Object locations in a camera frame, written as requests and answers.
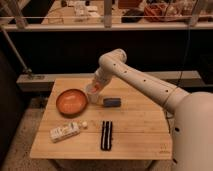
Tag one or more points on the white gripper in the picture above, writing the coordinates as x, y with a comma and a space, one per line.
92, 91

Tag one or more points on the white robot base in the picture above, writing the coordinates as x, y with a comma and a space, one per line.
193, 134

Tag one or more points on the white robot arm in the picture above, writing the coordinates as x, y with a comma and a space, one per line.
165, 94

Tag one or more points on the orange ceramic bowl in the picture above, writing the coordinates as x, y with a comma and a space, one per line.
71, 102

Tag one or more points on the blue sponge block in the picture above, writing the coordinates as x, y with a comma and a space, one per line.
111, 102

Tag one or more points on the wooden table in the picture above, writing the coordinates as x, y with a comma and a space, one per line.
140, 130

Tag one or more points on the white plastic bottle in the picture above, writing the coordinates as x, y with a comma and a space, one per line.
66, 131

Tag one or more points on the black white striped cloth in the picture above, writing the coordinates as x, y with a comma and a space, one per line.
106, 136

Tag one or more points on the grey concrete ledge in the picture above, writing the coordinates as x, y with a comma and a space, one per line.
44, 82

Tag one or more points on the metal railing frame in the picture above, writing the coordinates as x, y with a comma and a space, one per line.
105, 15

